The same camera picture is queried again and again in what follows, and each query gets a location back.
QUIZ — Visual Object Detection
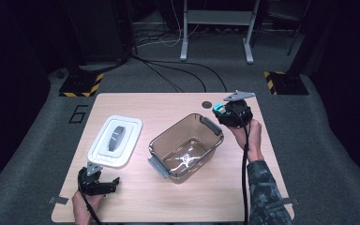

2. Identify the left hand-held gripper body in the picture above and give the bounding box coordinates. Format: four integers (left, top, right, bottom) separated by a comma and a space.
77, 161, 113, 197

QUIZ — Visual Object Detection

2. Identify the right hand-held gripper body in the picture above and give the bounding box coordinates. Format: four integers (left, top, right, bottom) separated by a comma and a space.
219, 90, 257, 128

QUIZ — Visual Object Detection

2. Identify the blue toy car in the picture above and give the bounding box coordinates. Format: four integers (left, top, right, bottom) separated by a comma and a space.
212, 102, 228, 115

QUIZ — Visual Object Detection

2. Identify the white box lid grey handle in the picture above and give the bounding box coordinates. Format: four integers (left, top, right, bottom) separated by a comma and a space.
87, 114, 143, 170

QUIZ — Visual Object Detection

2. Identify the brown translucent storage box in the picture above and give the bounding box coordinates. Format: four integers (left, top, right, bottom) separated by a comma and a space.
147, 112, 225, 185

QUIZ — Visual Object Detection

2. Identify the person's left hand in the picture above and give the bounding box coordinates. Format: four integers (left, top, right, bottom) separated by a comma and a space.
71, 190, 105, 225

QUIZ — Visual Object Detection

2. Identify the person's right hand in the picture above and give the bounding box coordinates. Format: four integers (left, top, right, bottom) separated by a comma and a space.
228, 119, 264, 163

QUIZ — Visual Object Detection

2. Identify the striped black stand base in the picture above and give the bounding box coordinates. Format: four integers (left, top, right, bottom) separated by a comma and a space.
58, 72, 105, 98
263, 70, 309, 96

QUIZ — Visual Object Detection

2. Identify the left hand-held gripper black cable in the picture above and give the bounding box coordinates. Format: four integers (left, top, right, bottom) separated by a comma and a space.
80, 187, 103, 225

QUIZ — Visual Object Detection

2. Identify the hand-held gripper black cable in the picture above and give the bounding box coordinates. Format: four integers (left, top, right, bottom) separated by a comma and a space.
237, 107, 251, 225
80, 187, 103, 225

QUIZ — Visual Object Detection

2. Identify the black floor cable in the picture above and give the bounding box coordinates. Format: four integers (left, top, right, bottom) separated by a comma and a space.
130, 54, 228, 94
142, 59, 208, 94
144, 61, 186, 94

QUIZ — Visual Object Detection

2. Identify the right hand-held gripper black cable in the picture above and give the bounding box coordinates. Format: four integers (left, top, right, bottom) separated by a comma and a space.
237, 107, 251, 225

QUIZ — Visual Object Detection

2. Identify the white floor cable bundle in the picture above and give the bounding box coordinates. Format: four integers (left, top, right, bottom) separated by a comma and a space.
135, 0, 201, 50

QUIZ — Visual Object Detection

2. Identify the white metal table frame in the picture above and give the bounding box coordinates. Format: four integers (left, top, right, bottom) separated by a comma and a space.
180, 0, 262, 65

